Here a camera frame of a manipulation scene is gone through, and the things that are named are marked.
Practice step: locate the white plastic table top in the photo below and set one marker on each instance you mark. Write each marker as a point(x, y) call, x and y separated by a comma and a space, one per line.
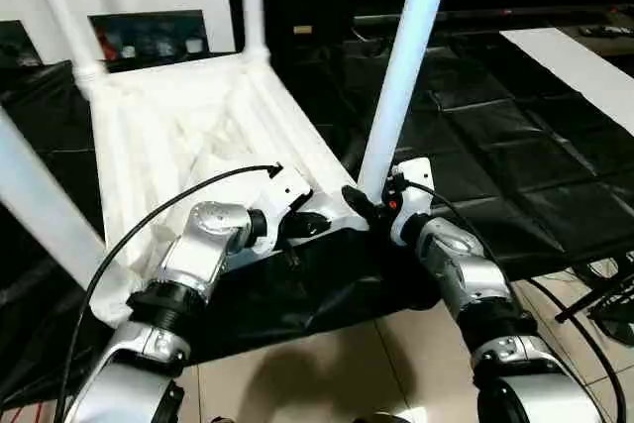
point(148, 111)

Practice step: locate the black plastic sheet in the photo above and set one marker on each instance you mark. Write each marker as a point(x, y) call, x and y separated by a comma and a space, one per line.
point(495, 145)

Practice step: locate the tan tape piece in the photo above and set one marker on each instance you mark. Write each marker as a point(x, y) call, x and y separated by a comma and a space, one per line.
point(303, 29)

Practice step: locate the dark shoe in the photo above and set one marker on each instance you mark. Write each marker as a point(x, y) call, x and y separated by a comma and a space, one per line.
point(228, 419)

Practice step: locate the small white jar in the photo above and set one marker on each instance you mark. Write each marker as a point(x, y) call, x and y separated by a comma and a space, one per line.
point(128, 51)
point(193, 45)

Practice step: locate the black stand leg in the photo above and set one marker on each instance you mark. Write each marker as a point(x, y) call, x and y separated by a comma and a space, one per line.
point(579, 306)

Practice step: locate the long black pole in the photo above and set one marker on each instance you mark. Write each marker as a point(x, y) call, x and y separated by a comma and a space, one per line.
point(470, 14)

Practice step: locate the white flat board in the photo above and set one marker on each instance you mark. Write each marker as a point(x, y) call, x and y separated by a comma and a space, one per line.
point(569, 66)

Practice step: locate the red bottle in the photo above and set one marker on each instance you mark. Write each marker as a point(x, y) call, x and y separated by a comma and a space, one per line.
point(105, 44)

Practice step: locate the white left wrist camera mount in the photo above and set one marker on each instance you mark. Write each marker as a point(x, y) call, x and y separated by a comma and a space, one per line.
point(282, 185)

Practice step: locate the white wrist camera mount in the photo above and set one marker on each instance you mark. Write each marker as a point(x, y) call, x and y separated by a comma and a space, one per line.
point(282, 185)
point(416, 175)

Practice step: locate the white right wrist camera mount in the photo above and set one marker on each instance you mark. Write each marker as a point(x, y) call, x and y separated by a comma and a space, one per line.
point(416, 175)

